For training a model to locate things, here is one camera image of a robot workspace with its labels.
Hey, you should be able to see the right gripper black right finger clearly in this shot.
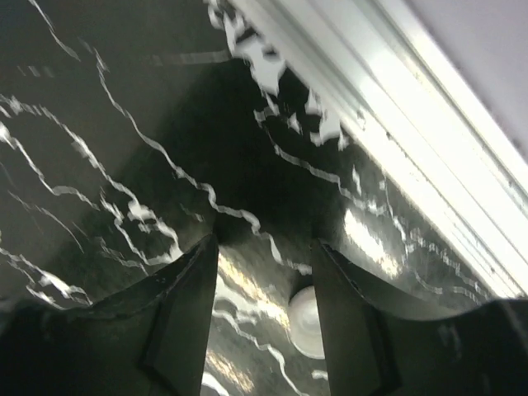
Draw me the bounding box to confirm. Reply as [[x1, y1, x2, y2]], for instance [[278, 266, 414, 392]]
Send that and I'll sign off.
[[311, 240, 527, 395]]

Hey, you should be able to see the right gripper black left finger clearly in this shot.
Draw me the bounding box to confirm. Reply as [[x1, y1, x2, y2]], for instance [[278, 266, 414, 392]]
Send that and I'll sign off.
[[1, 235, 219, 395]]

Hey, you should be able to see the small white bottle cap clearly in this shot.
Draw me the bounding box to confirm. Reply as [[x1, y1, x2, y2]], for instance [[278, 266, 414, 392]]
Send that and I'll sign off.
[[287, 285, 325, 360]]

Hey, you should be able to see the aluminium front rail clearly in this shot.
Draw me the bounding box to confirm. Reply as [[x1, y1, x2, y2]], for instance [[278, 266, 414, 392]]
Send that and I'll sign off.
[[236, 1, 527, 296]]

